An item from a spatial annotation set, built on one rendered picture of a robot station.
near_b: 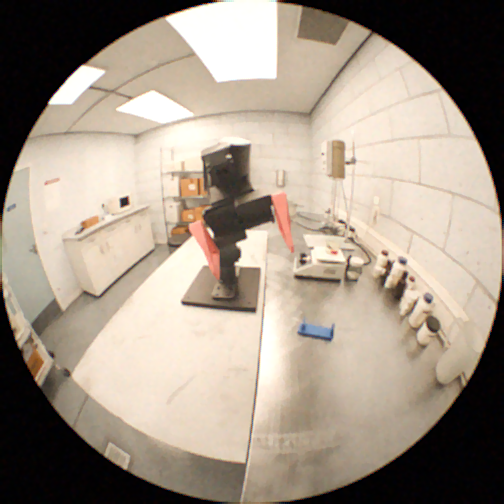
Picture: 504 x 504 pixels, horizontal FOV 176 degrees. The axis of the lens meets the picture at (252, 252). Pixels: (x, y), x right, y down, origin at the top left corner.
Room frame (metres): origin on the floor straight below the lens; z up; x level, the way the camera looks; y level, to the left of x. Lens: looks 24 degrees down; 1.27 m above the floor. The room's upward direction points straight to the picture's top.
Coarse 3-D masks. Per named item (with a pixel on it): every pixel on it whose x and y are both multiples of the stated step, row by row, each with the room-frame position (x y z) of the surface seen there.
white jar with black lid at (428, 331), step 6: (432, 318) 0.17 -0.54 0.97; (426, 324) 0.17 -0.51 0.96; (432, 324) 0.15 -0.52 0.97; (438, 324) 0.14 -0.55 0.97; (420, 330) 0.18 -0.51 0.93; (426, 330) 0.15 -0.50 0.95; (432, 330) 0.14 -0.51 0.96; (438, 330) 0.12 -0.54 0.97; (420, 336) 0.16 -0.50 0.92; (426, 336) 0.14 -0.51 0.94; (432, 336) 0.12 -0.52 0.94; (420, 342) 0.15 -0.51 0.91; (426, 342) 0.13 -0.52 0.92
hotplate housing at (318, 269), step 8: (296, 256) 0.70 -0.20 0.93; (312, 256) 0.62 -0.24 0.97; (312, 264) 0.57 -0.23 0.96; (320, 264) 0.56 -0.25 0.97; (328, 264) 0.55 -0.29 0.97; (336, 264) 0.55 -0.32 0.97; (344, 264) 0.55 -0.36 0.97; (296, 272) 0.58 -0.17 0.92; (304, 272) 0.57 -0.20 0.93; (312, 272) 0.56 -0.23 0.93; (320, 272) 0.55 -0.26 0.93; (328, 272) 0.55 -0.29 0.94; (336, 272) 0.54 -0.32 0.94
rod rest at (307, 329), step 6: (300, 324) 0.32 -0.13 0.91; (306, 324) 0.32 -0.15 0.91; (300, 330) 0.30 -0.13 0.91; (306, 330) 0.30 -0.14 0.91; (312, 330) 0.30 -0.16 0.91; (318, 330) 0.29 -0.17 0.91; (324, 330) 0.29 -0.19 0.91; (330, 330) 0.28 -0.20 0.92; (318, 336) 0.28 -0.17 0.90; (324, 336) 0.27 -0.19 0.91; (330, 336) 0.27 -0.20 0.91
